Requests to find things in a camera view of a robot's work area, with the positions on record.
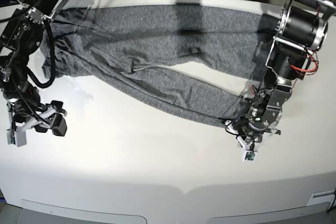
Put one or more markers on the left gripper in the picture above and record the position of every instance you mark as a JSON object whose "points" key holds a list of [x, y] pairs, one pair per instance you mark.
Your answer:
{"points": [[248, 132]]}

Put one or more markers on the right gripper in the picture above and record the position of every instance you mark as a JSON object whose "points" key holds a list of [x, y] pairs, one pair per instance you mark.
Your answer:
{"points": [[52, 117]]}

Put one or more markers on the grey long-sleeve T-shirt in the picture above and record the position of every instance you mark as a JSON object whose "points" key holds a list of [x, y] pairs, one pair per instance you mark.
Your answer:
{"points": [[133, 49]]}

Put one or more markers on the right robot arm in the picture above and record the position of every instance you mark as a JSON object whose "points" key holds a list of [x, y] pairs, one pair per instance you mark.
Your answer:
{"points": [[23, 35]]}

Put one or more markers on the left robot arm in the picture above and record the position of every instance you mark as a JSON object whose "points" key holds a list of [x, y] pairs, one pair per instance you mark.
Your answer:
{"points": [[300, 33]]}

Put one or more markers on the white label plate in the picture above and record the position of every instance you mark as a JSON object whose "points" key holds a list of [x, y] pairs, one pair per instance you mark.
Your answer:
{"points": [[322, 197]]}

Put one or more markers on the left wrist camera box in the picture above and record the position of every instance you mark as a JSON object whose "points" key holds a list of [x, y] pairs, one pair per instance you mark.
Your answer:
{"points": [[250, 156]]}

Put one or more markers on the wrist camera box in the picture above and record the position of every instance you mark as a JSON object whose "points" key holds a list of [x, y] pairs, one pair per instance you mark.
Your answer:
{"points": [[17, 138], [250, 156]]}

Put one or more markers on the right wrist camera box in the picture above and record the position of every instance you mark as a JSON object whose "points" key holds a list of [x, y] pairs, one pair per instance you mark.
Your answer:
{"points": [[17, 138]]}

